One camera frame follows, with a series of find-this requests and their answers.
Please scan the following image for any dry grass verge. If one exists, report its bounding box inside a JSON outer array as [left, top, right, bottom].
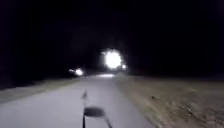
[[113, 73, 224, 128]]

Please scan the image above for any grey paved path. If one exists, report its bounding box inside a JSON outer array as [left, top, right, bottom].
[[0, 73, 156, 128]]

